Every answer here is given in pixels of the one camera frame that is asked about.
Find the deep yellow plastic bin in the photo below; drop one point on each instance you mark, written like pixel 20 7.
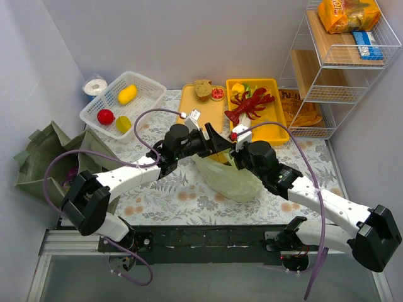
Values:
pixel 274 135

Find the red toy apple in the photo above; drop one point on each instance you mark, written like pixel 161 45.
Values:
pixel 105 117

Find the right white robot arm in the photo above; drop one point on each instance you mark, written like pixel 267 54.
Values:
pixel 373 233

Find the tissue roll in blue wrap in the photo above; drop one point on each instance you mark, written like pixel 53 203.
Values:
pixel 94 86

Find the yellow toy fruit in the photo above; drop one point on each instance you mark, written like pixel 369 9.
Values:
pixel 126 95

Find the white toy radish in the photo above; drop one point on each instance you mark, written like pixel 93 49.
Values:
pixel 244 120

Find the white perforated plastic basket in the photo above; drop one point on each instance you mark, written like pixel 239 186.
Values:
pixel 150 94

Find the white wire shelf rack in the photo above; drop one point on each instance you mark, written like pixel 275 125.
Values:
pixel 327 70

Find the bread slice rear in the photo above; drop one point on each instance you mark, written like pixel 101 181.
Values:
pixel 203 89

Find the red toy lobster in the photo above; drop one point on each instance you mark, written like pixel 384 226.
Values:
pixel 249 105

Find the yellow green toy starfruit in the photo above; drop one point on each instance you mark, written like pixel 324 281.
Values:
pixel 123 124

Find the purple candy bag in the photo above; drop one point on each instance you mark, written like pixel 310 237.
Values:
pixel 71 175

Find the light green plastic bag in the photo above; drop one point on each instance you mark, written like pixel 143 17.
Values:
pixel 221 174

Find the yellow toy pepper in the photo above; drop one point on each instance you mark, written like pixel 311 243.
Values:
pixel 237 91

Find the blue snack box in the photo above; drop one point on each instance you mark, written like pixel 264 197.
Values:
pixel 367 46

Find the orange snack bag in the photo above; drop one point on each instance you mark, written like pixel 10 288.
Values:
pixel 348 15

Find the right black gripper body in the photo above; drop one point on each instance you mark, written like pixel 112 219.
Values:
pixel 238 153

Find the orange chips bag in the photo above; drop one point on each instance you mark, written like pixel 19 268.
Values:
pixel 298 113

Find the pale yellow flat tray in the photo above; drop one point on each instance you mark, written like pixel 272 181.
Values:
pixel 210 111

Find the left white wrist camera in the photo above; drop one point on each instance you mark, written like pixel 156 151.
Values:
pixel 191 119

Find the olive green canvas bag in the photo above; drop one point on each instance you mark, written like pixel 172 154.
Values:
pixel 46 145

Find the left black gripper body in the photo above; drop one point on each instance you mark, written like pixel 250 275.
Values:
pixel 204 143

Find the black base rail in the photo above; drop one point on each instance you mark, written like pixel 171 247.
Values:
pixel 222 244

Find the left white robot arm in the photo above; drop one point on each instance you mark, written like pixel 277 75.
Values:
pixel 86 203

